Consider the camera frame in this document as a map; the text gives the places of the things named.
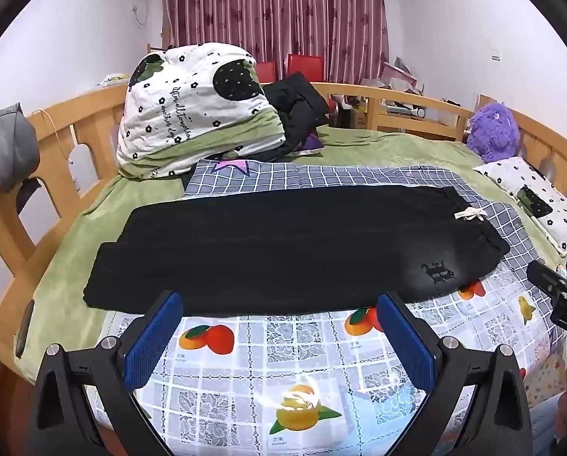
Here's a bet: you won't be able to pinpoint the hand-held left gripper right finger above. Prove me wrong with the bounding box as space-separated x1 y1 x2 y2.
376 291 534 456

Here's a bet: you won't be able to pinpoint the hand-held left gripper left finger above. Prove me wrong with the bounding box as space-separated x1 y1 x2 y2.
29 290 184 456

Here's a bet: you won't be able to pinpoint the black pants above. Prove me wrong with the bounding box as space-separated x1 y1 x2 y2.
83 185 511 317

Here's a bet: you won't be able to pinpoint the white flower print pillow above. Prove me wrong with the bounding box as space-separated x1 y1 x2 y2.
474 157 567 253

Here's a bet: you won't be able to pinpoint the fruit print plastic sheet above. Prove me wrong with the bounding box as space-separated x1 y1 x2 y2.
89 266 565 456

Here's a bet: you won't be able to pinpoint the person's blue jeans leg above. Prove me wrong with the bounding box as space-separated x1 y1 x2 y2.
531 396 567 456

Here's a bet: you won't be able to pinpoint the green bed sheet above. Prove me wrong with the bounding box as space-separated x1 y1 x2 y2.
20 126 567 376

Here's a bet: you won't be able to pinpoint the purple plush toy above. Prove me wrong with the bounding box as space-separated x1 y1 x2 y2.
465 102 521 165

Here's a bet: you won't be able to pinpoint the fruit-print checked sheet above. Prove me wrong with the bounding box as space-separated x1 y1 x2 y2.
184 159 567 409

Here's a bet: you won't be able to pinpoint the purple cloth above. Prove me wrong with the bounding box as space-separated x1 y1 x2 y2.
298 130 325 155

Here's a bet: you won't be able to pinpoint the folded white flower print quilt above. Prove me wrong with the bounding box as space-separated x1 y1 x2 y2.
116 43 287 181

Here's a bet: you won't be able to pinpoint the grey hanging cloth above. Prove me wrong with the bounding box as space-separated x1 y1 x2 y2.
0 103 42 214

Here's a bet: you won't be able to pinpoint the pile of cardboard clutter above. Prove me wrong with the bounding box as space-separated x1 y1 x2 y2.
347 57 429 129

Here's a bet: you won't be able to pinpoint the black jacket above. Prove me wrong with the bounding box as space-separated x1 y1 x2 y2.
262 72 334 162

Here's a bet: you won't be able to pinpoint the red chair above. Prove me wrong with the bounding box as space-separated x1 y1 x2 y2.
286 54 329 84
255 61 279 84

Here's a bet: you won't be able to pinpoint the dark red striped curtain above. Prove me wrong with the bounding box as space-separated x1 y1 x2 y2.
162 0 390 87

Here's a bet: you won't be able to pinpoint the wooden bed frame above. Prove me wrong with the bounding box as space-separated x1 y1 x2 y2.
0 81 567 456

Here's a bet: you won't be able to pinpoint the white cable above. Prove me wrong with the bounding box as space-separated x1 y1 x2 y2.
41 109 75 162

